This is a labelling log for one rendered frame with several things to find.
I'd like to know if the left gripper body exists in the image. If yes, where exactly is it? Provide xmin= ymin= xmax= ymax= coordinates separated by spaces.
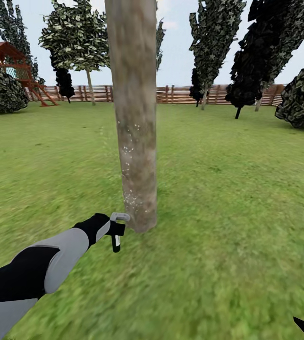
xmin=109 ymin=221 xmax=126 ymax=236

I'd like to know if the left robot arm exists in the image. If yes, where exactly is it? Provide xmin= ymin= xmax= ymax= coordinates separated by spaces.
xmin=0 ymin=212 xmax=130 ymax=340

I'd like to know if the pesticide atomizer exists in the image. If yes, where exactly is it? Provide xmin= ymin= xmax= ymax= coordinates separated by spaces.
xmin=111 ymin=235 xmax=120 ymax=253

